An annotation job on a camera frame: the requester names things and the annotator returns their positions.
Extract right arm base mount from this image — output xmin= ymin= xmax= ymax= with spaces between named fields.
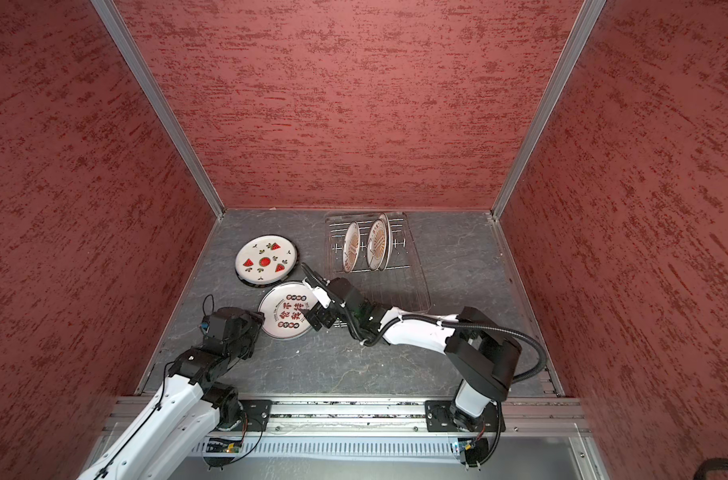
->
xmin=424 ymin=400 xmax=506 ymax=433

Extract sunburst green rim plate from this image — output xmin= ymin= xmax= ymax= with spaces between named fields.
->
xmin=367 ymin=218 xmax=388 ymax=271

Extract corner aluminium profile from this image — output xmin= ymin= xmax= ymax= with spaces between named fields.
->
xmin=491 ymin=0 xmax=606 ymax=222
xmin=91 ymin=0 xmax=227 ymax=222

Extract small sunburst plate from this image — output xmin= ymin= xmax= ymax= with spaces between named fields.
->
xmin=342 ymin=222 xmax=361 ymax=273

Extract white slotted cable duct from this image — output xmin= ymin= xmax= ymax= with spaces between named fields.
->
xmin=189 ymin=436 xmax=460 ymax=463

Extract metal wire dish rack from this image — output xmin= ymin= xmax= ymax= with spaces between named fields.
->
xmin=323 ymin=211 xmax=432 ymax=329

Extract aluminium front rail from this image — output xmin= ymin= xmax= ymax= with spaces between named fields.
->
xmin=102 ymin=394 xmax=592 ymax=437

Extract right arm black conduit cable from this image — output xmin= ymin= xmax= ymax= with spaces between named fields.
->
xmin=301 ymin=262 xmax=549 ymax=469

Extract left corner aluminium profile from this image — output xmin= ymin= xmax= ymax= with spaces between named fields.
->
xmin=91 ymin=0 xmax=227 ymax=222

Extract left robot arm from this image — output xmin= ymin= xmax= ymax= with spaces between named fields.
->
xmin=80 ymin=307 xmax=265 ymax=479

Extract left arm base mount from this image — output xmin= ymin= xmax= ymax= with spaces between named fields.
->
xmin=216 ymin=399 xmax=273 ymax=433

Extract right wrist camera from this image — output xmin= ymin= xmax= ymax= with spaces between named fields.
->
xmin=306 ymin=281 xmax=332 ymax=309

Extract right corner aluminium profile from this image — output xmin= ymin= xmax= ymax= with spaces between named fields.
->
xmin=491 ymin=0 xmax=606 ymax=222

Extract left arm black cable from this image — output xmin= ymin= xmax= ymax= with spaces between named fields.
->
xmin=92 ymin=293 xmax=221 ymax=478

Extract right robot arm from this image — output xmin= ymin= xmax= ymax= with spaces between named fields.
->
xmin=304 ymin=270 xmax=544 ymax=432

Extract black hose bottom right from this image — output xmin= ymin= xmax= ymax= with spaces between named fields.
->
xmin=691 ymin=457 xmax=728 ymax=480

